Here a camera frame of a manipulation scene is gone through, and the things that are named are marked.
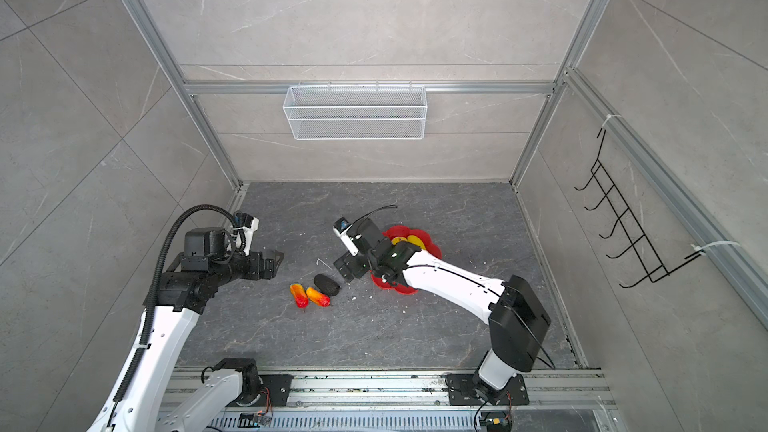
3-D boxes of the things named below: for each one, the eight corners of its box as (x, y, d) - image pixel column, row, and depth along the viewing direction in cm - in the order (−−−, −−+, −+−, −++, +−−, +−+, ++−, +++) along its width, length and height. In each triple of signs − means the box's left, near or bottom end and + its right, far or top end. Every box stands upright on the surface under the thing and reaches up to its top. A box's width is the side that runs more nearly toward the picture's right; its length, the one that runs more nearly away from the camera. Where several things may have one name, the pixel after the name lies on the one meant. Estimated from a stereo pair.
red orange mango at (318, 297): (304, 297, 91) (302, 294, 89) (310, 289, 93) (308, 285, 90) (326, 309, 88) (325, 305, 86) (332, 300, 90) (330, 297, 88)
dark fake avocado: (313, 286, 93) (311, 281, 91) (321, 276, 95) (319, 271, 93) (332, 298, 91) (331, 294, 88) (340, 288, 93) (339, 284, 90)
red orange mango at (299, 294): (299, 311, 88) (296, 307, 86) (290, 289, 92) (288, 285, 90) (311, 304, 89) (309, 301, 87) (302, 283, 94) (300, 279, 92)
